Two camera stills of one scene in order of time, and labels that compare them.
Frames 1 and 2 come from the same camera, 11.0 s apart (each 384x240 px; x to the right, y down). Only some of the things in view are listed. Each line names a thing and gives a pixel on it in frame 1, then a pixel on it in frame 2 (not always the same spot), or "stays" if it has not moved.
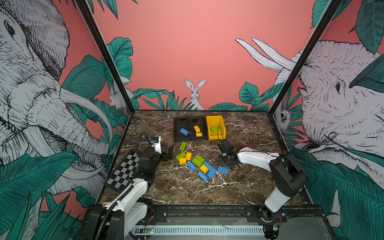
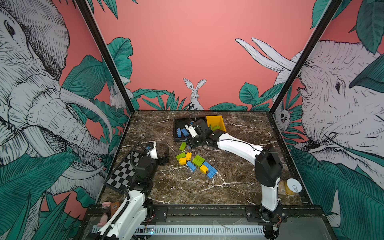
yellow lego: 204,169 stays
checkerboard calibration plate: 121,176 stays
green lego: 214,128 stays
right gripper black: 221,162 → 192,144
